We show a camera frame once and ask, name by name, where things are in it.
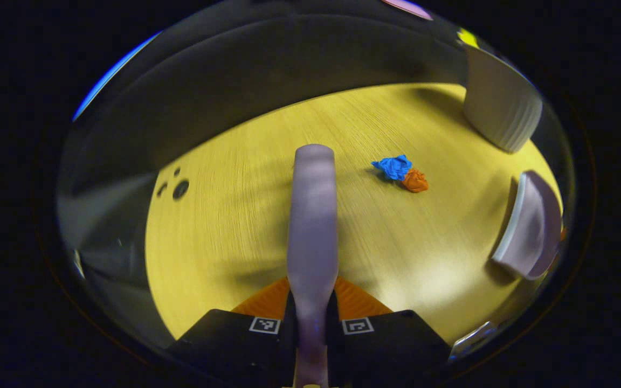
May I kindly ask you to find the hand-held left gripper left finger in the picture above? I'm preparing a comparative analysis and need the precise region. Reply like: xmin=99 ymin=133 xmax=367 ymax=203
xmin=168 ymin=276 xmax=298 ymax=386

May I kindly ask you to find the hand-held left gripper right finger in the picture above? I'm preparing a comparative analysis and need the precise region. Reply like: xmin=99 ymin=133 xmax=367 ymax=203
xmin=326 ymin=276 xmax=451 ymax=386

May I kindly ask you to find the pale pink small broom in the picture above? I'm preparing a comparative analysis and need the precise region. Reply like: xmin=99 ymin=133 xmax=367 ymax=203
xmin=287 ymin=144 xmax=339 ymax=388

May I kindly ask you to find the orange paper trash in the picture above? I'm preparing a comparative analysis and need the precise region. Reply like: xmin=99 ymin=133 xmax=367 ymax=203
xmin=401 ymin=168 xmax=429 ymax=193

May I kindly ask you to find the blue paper trash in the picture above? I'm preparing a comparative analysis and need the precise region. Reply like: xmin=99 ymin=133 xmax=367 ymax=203
xmin=371 ymin=155 xmax=413 ymax=181

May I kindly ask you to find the pale pink dustpan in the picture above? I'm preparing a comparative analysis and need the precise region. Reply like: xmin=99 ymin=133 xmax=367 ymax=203
xmin=491 ymin=170 xmax=563 ymax=280

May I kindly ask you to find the grey ribbed garbage bin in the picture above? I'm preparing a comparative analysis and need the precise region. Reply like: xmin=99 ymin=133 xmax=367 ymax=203
xmin=463 ymin=43 xmax=543 ymax=154

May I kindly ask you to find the yellow wooden desktop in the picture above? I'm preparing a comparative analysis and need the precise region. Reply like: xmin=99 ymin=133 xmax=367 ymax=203
xmin=144 ymin=82 xmax=564 ymax=345

